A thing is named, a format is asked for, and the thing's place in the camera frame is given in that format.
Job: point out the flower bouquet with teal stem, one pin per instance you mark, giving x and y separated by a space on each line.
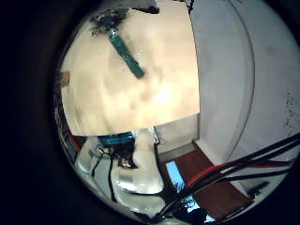
123 50

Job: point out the brown door with glass panel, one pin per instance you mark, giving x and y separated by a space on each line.
212 187

